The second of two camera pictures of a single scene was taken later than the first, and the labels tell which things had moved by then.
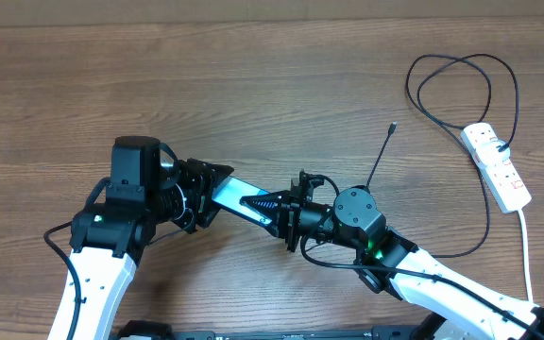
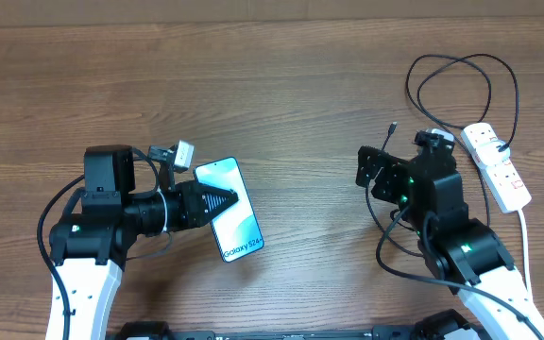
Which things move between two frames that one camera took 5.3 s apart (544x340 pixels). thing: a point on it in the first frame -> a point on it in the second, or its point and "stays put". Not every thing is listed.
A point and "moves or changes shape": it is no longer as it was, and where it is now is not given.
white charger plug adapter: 488,155 stays put
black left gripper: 201,177 -> 193,212
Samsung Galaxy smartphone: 229,193 moves or changes shape
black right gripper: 290,207 -> 392,171
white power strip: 502,182 stays put
